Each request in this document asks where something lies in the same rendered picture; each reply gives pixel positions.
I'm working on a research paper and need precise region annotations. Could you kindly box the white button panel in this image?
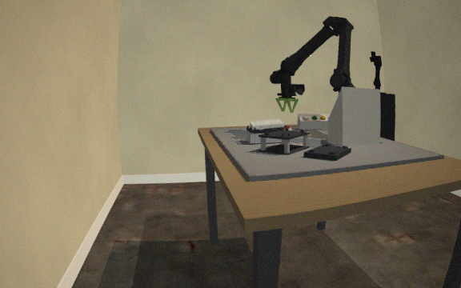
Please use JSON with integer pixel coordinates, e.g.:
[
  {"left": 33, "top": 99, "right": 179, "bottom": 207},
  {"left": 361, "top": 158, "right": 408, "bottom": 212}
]
[{"left": 298, "top": 114, "right": 330, "bottom": 130}]

